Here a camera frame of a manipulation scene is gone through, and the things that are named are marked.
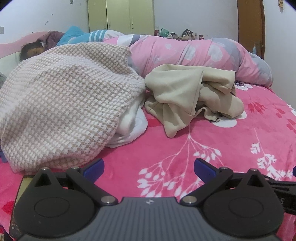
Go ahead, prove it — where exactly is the beige zip jacket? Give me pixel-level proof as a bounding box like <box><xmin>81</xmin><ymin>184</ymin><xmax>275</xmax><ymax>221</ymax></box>
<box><xmin>144</xmin><ymin>64</ymin><xmax>244</xmax><ymax>138</ymax></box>

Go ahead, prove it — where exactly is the beige white houndstooth blanket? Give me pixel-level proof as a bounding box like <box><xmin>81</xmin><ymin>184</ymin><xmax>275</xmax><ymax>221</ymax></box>
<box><xmin>1</xmin><ymin>42</ymin><xmax>145</xmax><ymax>173</ymax></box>

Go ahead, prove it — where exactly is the pink floral rolled duvet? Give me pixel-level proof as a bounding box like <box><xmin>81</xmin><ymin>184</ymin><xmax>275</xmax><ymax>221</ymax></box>
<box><xmin>106</xmin><ymin>35</ymin><xmax>273</xmax><ymax>87</ymax></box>

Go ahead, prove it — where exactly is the clutter on side table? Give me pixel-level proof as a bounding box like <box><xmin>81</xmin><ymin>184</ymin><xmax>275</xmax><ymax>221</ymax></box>
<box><xmin>154</xmin><ymin>27</ymin><xmax>206</xmax><ymax>40</ymax></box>

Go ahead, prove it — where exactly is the pink headboard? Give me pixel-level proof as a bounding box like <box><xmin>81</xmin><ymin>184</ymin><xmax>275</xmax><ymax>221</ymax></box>
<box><xmin>0</xmin><ymin>32</ymin><xmax>47</xmax><ymax>58</ymax></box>

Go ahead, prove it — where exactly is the pale yellow wardrobe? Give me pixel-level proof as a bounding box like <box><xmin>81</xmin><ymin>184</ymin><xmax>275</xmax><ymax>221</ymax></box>
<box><xmin>88</xmin><ymin>0</ymin><xmax>155</xmax><ymax>35</ymax></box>

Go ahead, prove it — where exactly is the brown wooden door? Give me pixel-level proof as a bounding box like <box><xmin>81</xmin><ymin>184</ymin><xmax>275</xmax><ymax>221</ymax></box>
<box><xmin>237</xmin><ymin>0</ymin><xmax>265</xmax><ymax>59</ymax></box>

